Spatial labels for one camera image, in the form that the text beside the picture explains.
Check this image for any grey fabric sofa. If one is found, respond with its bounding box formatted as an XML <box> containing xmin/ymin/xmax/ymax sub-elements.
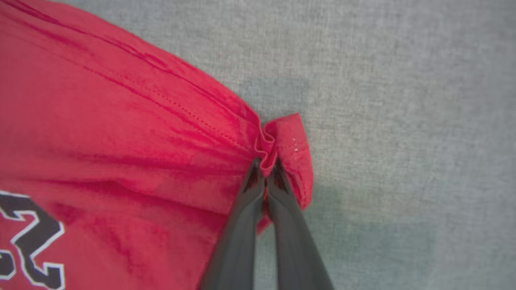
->
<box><xmin>60</xmin><ymin>0</ymin><xmax>516</xmax><ymax>290</ymax></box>

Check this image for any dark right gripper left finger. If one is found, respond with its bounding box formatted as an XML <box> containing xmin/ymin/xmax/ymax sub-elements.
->
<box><xmin>199</xmin><ymin>157</ymin><xmax>266</xmax><ymax>290</ymax></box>

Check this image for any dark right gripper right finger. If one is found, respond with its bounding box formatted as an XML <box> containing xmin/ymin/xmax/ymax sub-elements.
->
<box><xmin>266</xmin><ymin>157</ymin><xmax>335</xmax><ymax>290</ymax></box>

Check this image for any red jersey garment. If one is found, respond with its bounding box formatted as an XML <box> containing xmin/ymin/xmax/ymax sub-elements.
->
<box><xmin>0</xmin><ymin>0</ymin><xmax>314</xmax><ymax>290</ymax></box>

